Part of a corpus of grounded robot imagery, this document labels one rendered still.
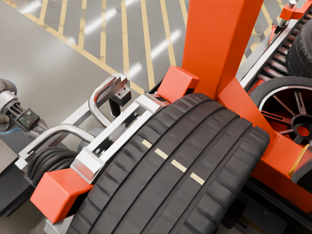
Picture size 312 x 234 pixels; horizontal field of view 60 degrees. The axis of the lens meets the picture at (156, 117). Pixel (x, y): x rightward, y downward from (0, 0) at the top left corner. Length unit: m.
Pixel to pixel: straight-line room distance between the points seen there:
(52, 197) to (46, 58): 2.02
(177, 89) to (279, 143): 0.61
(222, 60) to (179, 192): 0.49
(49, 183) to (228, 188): 0.34
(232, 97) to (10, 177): 1.19
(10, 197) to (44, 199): 1.02
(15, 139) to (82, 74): 0.83
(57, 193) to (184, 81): 0.41
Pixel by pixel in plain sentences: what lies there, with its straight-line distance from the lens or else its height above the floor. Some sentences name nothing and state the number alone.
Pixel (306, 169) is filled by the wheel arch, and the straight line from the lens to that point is 1.02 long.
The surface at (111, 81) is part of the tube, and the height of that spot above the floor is 1.01.
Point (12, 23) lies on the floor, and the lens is 3.00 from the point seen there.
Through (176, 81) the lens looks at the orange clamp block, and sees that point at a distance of 0.73.
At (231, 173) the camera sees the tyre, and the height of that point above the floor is 1.18.
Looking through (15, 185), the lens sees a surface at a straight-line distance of 1.61.
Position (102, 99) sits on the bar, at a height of 0.97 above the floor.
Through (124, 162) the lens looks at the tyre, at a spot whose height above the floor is 1.17.
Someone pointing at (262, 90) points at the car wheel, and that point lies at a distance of 1.59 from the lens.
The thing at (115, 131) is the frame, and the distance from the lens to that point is 0.65.
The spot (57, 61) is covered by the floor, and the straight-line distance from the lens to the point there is 2.47.
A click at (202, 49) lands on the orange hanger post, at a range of 0.90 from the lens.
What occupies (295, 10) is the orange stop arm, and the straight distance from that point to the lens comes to 2.20.
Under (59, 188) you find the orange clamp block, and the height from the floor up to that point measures 1.16.
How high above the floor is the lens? 1.67
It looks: 58 degrees down
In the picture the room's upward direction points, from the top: straight up
